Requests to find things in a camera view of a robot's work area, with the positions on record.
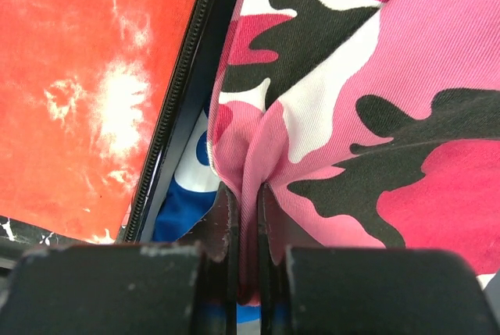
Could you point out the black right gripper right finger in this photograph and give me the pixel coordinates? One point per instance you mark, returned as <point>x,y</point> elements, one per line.
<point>306,288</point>

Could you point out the orange tie-dye shirt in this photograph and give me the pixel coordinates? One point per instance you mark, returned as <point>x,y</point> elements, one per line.
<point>82,83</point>

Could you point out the pink camouflage shirt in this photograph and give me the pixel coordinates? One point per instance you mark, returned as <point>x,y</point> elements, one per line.
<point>375,123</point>

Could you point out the blue suitcase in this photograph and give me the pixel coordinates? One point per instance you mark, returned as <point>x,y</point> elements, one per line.
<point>190,85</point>

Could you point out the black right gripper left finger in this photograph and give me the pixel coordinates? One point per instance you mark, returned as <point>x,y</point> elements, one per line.
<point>187,287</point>

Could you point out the blue shirt white letters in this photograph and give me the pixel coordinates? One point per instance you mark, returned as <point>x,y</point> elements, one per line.
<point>192,190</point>

